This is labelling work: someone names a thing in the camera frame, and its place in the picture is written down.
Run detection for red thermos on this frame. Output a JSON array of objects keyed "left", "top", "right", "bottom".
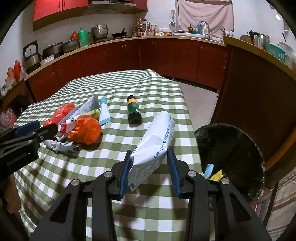
[{"left": 71, "top": 31, "right": 78, "bottom": 40}]

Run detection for dark red lower cabinets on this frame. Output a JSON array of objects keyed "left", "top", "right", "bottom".
[{"left": 26, "top": 37, "right": 295, "bottom": 166}]

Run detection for teal plastic basket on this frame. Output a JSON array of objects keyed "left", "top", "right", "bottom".
[{"left": 262, "top": 43, "right": 287, "bottom": 62}]

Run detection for teal white tube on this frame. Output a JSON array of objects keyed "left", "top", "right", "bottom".
[{"left": 99, "top": 97, "right": 111, "bottom": 126}]

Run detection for black wok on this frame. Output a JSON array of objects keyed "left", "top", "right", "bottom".
[{"left": 112, "top": 28, "right": 127, "bottom": 39}]

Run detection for rice cooker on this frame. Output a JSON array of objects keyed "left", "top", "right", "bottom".
[{"left": 23, "top": 40, "right": 41, "bottom": 74}]

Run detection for silver snack wrapper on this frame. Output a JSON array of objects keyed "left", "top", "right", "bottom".
[{"left": 56, "top": 94, "right": 100, "bottom": 141}]

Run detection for red upper cabinets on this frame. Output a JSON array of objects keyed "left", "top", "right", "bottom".
[{"left": 34, "top": 1, "right": 147, "bottom": 21}]

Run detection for sink faucet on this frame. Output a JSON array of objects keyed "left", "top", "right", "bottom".
[{"left": 197, "top": 21, "right": 211, "bottom": 40}]

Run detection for yellow wrapper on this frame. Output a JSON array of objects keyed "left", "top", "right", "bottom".
[{"left": 210, "top": 170, "right": 223, "bottom": 181}]

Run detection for green checkered tablecloth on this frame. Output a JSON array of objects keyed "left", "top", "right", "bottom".
[{"left": 15, "top": 70, "right": 201, "bottom": 240}]

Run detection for pink window curtain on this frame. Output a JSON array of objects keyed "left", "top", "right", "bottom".
[{"left": 176, "top": 1, "right": 234, "bottom": 38}]

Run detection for red plastic bag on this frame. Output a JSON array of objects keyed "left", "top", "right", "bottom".
[{"left": 43, "top": 103, "right": 75, "bottom": 126}]

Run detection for orange plastic bag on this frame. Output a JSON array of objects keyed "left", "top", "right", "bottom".
[{"left": 68, "top": 117, "right": 101, "bottom": 145}]

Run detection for green label dark bottle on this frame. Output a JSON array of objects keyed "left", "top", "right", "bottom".
[{"left": 126, "top": 95, "right": 142, "bottom": 125}]

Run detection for green thermos bottle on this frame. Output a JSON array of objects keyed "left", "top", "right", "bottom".
[{"left": 78, "top": 28, "right": 88, "bottom": 48}]

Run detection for black trash bin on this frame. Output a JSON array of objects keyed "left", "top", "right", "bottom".
[{"left": 195, "top": 123, "right": 265, "bottom": 203}]

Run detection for white pouch package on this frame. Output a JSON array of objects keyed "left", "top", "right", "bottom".
[{"left": 128, "top": 111, "right": 175, "bottom": 191}]

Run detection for range hood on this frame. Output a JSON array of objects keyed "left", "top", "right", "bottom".
[{"left": 82, "top": 1, "right": 137, "bottom": 15}]

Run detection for striped curtain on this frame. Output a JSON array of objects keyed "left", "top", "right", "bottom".
[{"left": 252, "top": 169, "right": 295, "bottom": 240}]

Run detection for steel stock pot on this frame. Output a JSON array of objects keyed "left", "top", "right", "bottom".
[{"left": 90, "top": 24, "right": 108, "bottom": 42}]

